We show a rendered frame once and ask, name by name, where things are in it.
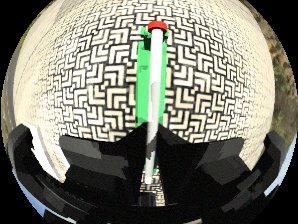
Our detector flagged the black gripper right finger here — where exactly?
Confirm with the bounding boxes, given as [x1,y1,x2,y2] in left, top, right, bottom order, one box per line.
[156,123,245,206]

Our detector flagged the long pin with red cap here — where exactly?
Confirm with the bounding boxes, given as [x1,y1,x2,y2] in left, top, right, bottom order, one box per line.
[145,22,168,184]

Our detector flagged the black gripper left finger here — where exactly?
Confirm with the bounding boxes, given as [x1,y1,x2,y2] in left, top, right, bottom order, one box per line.
[59,121,148,206]

